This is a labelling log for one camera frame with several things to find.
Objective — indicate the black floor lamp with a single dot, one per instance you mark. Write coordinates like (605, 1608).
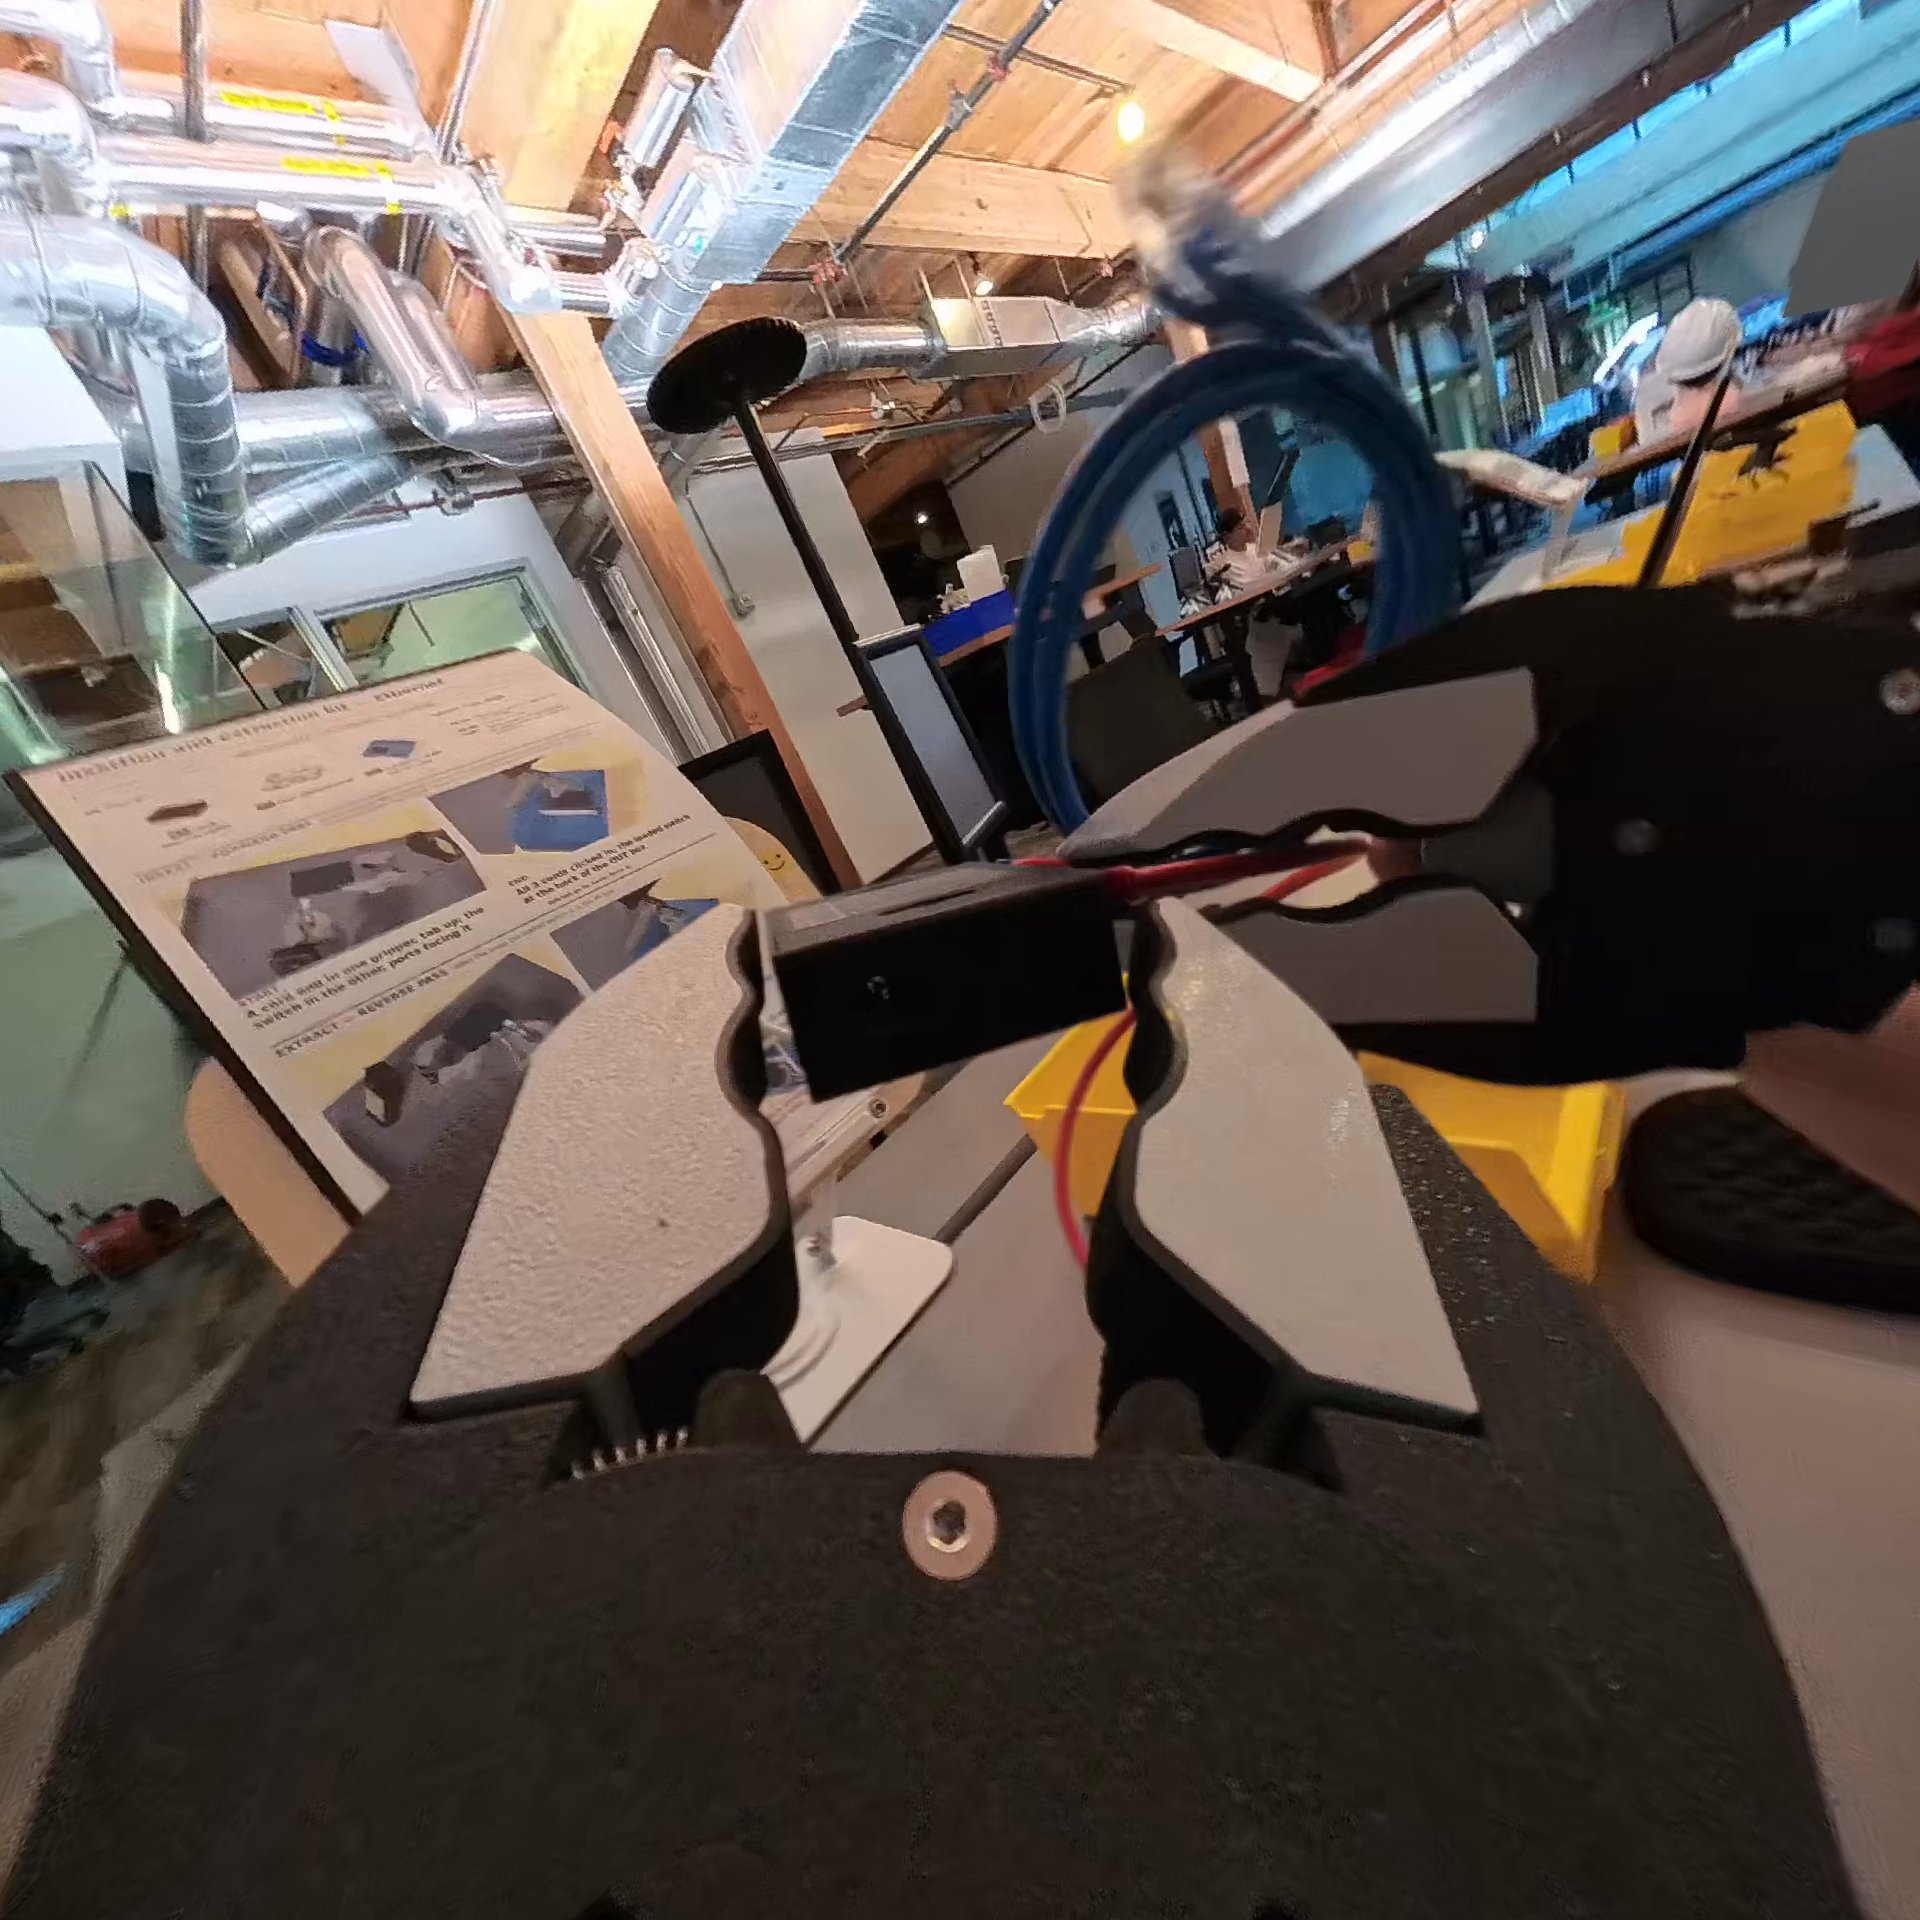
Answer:
(727, 376)

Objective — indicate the black ethernet switch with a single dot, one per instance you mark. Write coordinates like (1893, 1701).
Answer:
(945, 992)

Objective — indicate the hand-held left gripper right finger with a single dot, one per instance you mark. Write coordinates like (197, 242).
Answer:
(1275, 1202)

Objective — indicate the person's right hand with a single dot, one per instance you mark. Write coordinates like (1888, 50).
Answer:
(1854, 1081)

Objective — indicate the wooden support post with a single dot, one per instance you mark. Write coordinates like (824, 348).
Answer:
(646, 571)

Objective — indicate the yellow plastic bin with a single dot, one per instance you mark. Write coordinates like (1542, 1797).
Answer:
(1769, 481)
(1516, 1154)

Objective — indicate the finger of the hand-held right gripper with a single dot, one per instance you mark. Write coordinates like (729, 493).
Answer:
(1350, 750)
(1425, 969)

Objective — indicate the instruction poster on wooden board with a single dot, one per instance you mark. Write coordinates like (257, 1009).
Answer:
(376, 840)

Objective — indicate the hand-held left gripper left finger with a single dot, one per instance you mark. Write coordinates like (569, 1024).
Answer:
(623, 1169)

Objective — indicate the black flat monitor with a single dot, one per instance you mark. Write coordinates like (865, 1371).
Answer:
(751, 794)

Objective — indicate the black office chair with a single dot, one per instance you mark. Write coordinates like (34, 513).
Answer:
(1131, 721)

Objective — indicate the blue storage crate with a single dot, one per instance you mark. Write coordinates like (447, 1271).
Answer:
(974, 625)

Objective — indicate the black oval pad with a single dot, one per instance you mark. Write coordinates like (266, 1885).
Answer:
(1769, 1216)

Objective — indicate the black framed display panel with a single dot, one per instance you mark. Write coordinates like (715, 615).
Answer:
(932, 736)

